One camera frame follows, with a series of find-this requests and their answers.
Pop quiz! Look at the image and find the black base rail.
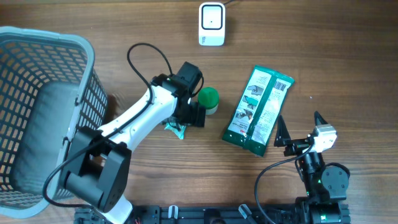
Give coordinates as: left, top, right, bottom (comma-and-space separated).
73, 203, 351, 224

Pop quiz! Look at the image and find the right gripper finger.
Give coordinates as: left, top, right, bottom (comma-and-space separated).
314, 111, 328, 126
274, 115, 292, 147

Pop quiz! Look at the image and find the light green wipes pack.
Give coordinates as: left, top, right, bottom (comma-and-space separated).
165, 123, 187, 139

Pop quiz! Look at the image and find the grey plastic mesh basket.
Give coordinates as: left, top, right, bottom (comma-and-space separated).
1, 26, 108, 219

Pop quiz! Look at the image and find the green lidded jar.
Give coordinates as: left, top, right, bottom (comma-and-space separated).
198, 87, 220, 115

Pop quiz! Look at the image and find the white barcode scanner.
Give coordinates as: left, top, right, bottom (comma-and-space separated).
198, 2, 226, 47

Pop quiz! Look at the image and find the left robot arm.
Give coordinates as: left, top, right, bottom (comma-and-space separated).
59, 62, 205, 223

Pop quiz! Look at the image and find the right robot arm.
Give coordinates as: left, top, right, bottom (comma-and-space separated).
274, 111, 351, 223

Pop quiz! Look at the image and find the green 3M gloves package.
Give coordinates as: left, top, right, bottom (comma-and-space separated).
222, 65, 295, 157

